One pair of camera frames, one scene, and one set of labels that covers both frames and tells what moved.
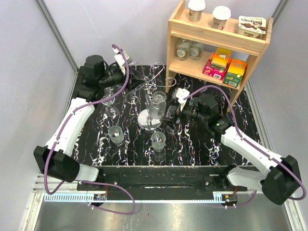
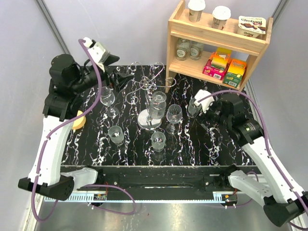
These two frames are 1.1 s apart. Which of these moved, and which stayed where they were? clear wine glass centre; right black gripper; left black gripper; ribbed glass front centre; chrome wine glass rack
Moved: left black gripper; right black gripper
Stayed: chrome wine glass rack; ribbed glass front centre; clear wine glass centre
